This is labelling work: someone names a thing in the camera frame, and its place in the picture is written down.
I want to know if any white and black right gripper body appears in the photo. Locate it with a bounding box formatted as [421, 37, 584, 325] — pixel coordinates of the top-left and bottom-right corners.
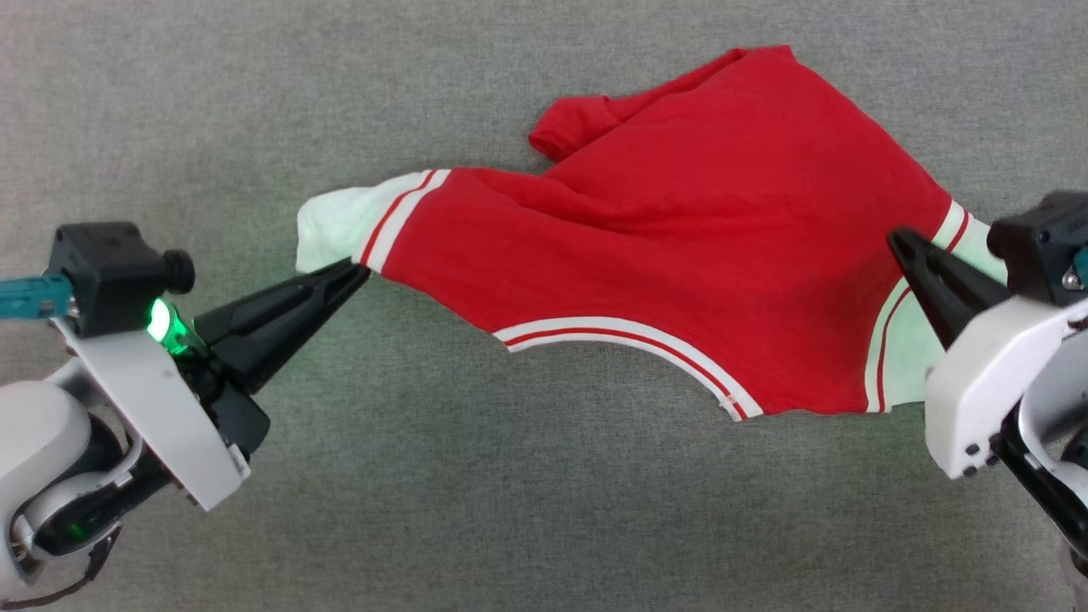
[924, 294, 1088, 481]

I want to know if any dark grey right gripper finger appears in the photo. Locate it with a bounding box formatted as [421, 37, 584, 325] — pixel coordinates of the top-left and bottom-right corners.
[887, 234, 978, 351]
[887, 227, 1014, 322]

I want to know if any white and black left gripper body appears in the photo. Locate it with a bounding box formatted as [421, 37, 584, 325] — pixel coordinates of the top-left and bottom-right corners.
[51, 297, 273, 513]

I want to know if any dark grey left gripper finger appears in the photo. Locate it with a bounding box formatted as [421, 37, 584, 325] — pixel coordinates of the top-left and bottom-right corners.
[193, 258, 368, 349]
[202, 265, 372, 397]

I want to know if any red shirt with white trim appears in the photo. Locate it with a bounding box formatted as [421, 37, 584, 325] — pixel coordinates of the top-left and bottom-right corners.
[296, 45, 1008, 422]

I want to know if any grey fabric sofa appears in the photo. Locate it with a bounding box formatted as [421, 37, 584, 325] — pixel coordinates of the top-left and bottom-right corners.
[0, 0, 1088, 612]

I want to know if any teal left camera cable connector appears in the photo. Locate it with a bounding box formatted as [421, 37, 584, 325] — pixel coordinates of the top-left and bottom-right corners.
[0, 275, 76, 320]

